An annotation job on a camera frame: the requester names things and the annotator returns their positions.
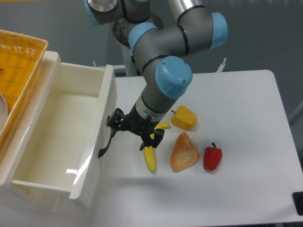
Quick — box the white plate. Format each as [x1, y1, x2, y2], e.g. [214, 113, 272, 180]
[0, 94, 8, 131]

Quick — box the yellow banana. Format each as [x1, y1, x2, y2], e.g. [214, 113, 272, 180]
[143, 123, 170, 174]

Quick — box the orange bread wedge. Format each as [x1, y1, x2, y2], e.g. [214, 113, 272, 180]
[170, 132, 199, 173]

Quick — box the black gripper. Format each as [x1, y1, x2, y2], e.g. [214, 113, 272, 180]
[107, 106, 165, 151]

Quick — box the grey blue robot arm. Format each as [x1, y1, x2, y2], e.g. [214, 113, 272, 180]
[84, 0, 228, 148]

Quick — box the yellow bell pepper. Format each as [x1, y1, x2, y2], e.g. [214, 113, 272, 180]
[170, 105, 197, 130]

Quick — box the white drawer cabinet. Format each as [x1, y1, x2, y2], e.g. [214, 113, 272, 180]
[0, 51, 61, 211]

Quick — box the black cable on pedestal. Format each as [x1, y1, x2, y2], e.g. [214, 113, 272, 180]
[130, 48, 142, 77]

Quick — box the red bell pepper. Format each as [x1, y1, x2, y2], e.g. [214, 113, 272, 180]
[203, 142, 223, 171]

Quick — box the yellow wicker basket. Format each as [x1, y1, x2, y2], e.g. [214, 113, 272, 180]
[0, 30, 48, 145]

